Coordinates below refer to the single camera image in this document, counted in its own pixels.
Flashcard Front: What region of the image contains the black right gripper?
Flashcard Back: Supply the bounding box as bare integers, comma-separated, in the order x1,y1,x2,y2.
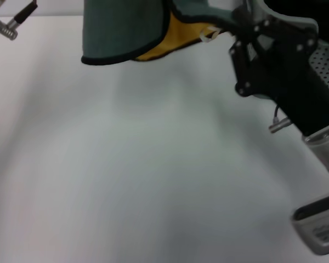
229,5,329,136

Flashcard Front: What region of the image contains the right wrist plug with cable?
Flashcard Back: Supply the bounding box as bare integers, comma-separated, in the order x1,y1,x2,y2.
268,105,292,134

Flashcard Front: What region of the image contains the green and yellow towel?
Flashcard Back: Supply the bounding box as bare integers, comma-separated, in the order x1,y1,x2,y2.
81,0,242,66

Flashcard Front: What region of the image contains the grey wrist camera housing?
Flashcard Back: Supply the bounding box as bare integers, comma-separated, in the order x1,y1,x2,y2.
290,191,329,257

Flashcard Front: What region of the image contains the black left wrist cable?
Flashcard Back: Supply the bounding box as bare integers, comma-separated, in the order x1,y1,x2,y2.
0,1,39,42

